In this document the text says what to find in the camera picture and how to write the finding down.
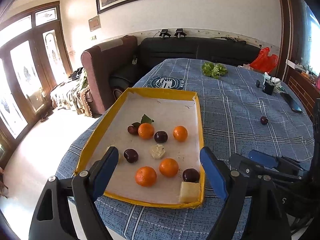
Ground green lettuce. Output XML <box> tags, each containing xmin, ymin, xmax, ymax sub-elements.
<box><xmin>201</xmin><ymin>62</ymin><xmax>228</xmax><ymax>79</ymax></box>

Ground dark purple plum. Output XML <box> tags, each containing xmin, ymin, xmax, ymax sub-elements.
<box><xmin>182</xmin><ymin>168</ymin><xmax>200</xmax><ymax>183</ymax></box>

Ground large orange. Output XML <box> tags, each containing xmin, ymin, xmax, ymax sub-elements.
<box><xmin>135</xmin><ymin>166</ymin><xmax>157</xmax><ymax>187</ymax></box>

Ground white plastic bottles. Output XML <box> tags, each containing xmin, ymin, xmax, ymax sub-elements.
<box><xmin>263</xmin><ymin>72</ymin><xmax>285</xmax><ymax>94</ymax></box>

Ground yellow cardboard tray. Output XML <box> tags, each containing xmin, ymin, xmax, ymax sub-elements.
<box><xmin>75</xmin><ymin>88</ymin><xmax>205</xmax><ymax>209</ymax></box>

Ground small orange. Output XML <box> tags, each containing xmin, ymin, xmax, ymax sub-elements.
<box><xmin>172</xmin><ymin>126</ymin><xmax>188</xmax><ymax>142</ymax></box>

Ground black pen cup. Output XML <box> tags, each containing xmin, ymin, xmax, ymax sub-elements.
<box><xmin>263</xmin><ymin>80</ymin><xmax>275</xmax><ymax>95</ymax></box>

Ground maroon armchair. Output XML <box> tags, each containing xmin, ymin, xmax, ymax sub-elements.
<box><xmin>81</xmin><ymin>36</ymin><xmax>137</xmax><ymax>114</ymax></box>

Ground loose dark plum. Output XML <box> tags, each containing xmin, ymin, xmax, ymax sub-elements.
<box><xmin>260</xmin><ymin>116</ymin><xmax>268</xmax><ymax>125</ymax></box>

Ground wooden sideboard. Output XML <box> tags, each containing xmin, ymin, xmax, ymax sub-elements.
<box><xmin>284</xmin><ymin>62</ymin><xmax>319</xmax><ymax>120</ymax></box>

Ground red plastic bag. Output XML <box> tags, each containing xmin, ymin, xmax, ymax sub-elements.
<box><xmin>249</xmin><ymin>47</ymin><xmax>278</xmax><ymax>73</ymax></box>

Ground blue plaid tablecloth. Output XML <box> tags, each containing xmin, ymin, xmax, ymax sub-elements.
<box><xmin>56</xmin><ymin>59</ymin><xmax>315</xmax><ymax>239</ymax></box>

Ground green leaf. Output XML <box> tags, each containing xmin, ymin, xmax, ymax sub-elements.
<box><xmin>131</xmin><ymin>114</ymin><xmax>154</xmax><ymax>127</ymax></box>

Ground red jujube date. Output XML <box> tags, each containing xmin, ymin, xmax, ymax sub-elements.
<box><xmin>127</xmin><ymin>125</ymin><xmax>138</xmax><ymax>135</ymax></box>

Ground patterned daybed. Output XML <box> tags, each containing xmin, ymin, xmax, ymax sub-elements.
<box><xmin>50</xmin><ymin>67</ymin><xmax>92</xmax><ymax>117</ymax></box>

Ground black sofa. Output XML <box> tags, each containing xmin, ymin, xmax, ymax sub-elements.
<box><xmin>109</xmin><ymin>37</ymin><xmax>260</xmax><ymax>94</ymax></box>

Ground wooden glass door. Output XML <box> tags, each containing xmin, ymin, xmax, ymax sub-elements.
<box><xmin>1</xmin><ymin>1</ymin><xmax>73</xmax><ymax>165</ymax></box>

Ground black smartphone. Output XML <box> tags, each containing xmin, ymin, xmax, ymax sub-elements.
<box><xmin>280</xmin><ymin>93</ymin><xmax>303</xmax><ymax>113</ymax></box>

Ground orange tangerine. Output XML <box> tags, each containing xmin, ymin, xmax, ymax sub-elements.
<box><xmin>138</xmin><ymin>123</ymin><xmax>155</xmax><ymax>140</ymax></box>

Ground dark red plum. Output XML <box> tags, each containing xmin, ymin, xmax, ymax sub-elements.
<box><xmin>123</xmin><ymin>148</ymin><xmax>139</xmax><ymax>164</ymax></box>

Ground wall notice plaque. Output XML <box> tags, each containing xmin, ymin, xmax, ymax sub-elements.
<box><xmin>88</xmin><ymin>15</ymin><xmax>101</xmax><ymax>32</ymax></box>

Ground orange mandarin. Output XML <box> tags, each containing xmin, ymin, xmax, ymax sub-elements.
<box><xmin>159</xmin><ymin>158</ymin><xmax>179</xmax><ymax>178</ymax></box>

